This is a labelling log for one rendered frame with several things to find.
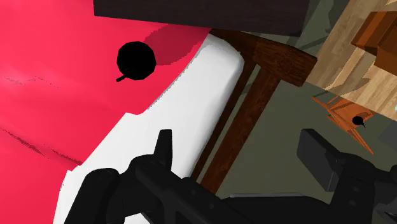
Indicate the black round fruit with stem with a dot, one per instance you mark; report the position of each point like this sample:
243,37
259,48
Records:
136,60

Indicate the brown wooden cabinet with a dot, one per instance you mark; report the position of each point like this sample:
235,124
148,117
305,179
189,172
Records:
384,43

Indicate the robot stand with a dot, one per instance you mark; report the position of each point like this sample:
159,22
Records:
201,15

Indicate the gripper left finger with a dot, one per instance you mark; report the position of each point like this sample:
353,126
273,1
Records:
145,183

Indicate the small black round thing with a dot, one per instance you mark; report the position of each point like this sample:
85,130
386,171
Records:
358,120

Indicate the bed with red blanket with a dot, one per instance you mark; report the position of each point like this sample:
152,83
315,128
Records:
46,93

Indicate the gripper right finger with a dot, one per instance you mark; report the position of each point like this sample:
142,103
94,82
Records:
322,161

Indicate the orange wooden chair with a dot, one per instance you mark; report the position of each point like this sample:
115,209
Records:
342,113

